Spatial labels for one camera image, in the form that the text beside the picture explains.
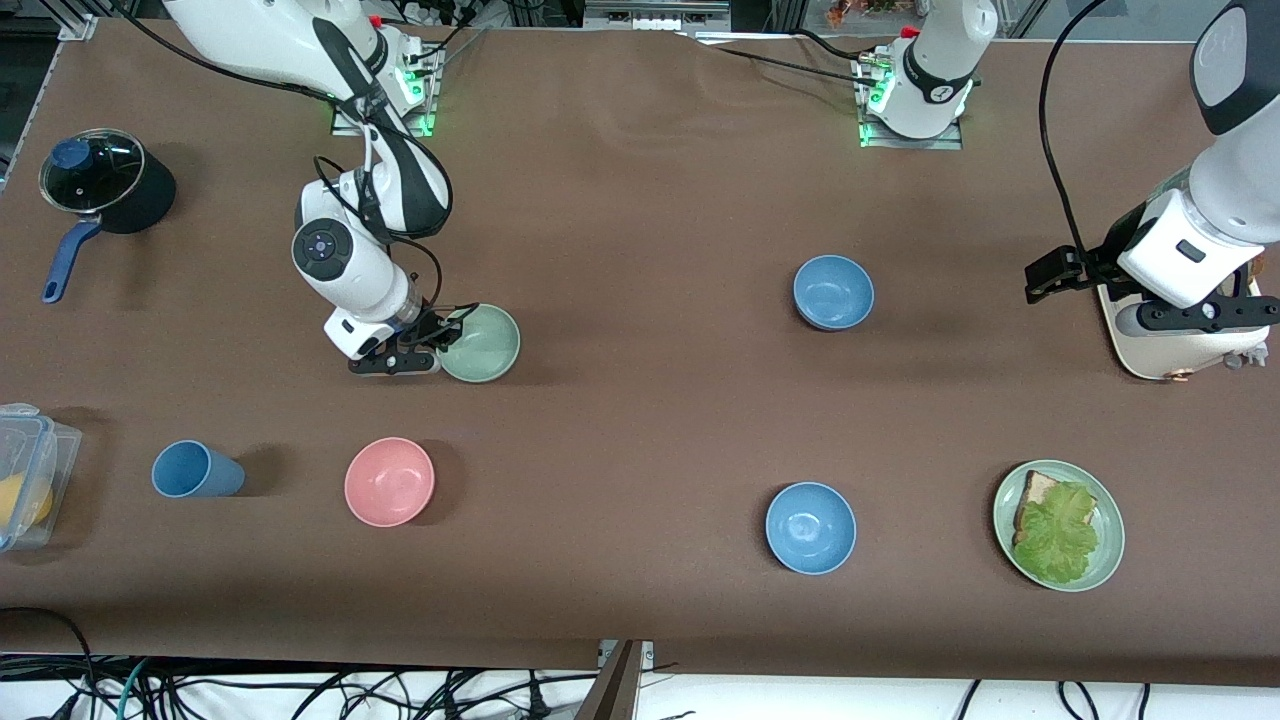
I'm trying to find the green bowl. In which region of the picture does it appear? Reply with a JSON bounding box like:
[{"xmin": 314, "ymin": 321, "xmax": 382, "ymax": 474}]
[{"xmin": 436, "ymin": 303, "xmax": 522, "ymax": 384}]

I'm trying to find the blue bowl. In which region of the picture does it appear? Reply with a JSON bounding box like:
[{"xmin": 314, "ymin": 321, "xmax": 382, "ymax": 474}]
[
  {"xmin": 765, "ymin": 482, "xmax": 858, "ymax": 576},
  {"xmin": 793, "ymin": 254, "xmax": 876, "ymax": 332}
]

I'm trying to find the pink bowl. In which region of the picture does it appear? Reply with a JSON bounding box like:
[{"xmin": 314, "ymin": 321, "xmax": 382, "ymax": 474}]
[{"xmin": 344, "ymin": 437, "xmax": 436, "ymax": 528}]

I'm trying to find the cream white appliance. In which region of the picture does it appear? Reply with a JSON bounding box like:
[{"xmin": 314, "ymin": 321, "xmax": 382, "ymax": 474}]
[{"xmin": 1097, "ymin": 255, "xmax": 1273, "ymax": 383}]

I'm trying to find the bread slice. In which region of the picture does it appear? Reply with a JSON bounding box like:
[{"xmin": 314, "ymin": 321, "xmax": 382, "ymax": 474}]
[{"xmin": 1012, "ymin": 470, "xmax": 1099, "ymax": 546}]

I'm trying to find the blue cup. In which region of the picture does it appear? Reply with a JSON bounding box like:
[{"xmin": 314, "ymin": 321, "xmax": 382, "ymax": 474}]
[{"xmin": 151, "ymin": 440, "xmax": 246, "ymax": 499}]

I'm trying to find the brown table cover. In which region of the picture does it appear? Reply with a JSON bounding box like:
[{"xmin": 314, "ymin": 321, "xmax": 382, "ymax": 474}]
[{"xmin": 0, "ymin": 15, "xmax": 1280, "ymax": 691}]

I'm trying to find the green lettuce leaf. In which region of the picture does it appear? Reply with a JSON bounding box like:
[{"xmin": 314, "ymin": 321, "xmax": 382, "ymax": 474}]
[{"xmin": 1012, "ymin": 481, "xmax": 1101, "ymax": 586}]

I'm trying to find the green plate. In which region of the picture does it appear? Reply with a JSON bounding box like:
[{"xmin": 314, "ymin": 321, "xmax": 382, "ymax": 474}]
[{"xmin": 993, "ymin": 460, "xmax": 1126, "ymax": 593}]

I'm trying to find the glass lid blue knob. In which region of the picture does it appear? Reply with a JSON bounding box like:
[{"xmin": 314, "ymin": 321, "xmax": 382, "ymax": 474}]
[{"xmin": 39, "ymin": 128, "xmax": 147, "ymax": 214}]

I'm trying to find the clear plastic container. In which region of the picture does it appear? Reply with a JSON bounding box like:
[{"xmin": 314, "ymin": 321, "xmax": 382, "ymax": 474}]
[{"xmin": 0, "ymin": 403, "xmax": 83, "ymax": 553}]

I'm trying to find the yellow fruit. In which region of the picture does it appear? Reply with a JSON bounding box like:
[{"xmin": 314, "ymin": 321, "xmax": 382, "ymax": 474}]
[{"xmin": 0, "ymin": 473, "xmax": 53, "ymax": 529}]

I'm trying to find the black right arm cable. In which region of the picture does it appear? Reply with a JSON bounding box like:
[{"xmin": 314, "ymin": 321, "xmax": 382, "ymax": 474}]
[{"xmin": 108, "ymin": 0, "xmax": 453, "ymax": 313}]

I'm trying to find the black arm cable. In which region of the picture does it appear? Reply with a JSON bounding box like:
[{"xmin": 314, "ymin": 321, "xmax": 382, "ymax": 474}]
[
  {"xmin": 108, "ymin": 0, "xmax": 453, "ymax": 313},
  {"xmin": 1037, "ymin": 0, "xmax": 1113, "ymax": 256}
]

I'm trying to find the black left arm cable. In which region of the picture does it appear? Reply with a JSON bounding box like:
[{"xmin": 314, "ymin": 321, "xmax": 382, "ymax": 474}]
[{"xmin": 1037, "ymin": 0, "xmax": 1113, "ymax": 256}]

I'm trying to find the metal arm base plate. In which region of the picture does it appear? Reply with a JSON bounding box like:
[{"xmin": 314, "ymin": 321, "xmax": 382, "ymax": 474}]
[
  {"xmin": 330, "ymin": 38, "xmax": 441, "ymax": 138},
  {"xmin": 856, "ymin": 52, "xmax": 965, "ymax": 151}
]

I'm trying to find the black pot blue handle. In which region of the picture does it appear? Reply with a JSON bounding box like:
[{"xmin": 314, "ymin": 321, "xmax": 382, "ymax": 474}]
[{"xmin": 40, "ymin": 128, "xmax": 178, "ymax": 304}]

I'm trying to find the metal bracket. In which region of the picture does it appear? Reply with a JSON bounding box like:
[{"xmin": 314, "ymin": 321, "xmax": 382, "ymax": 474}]
[{"xmin": 575, "ymin": 640, "xmax": 657, "ymax": 720}]

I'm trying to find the teal cable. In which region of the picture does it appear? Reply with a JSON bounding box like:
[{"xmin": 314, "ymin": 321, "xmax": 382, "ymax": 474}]
[{"xmin": 115, "ymin": 657, "xmax": 153, "ymax": 720}]

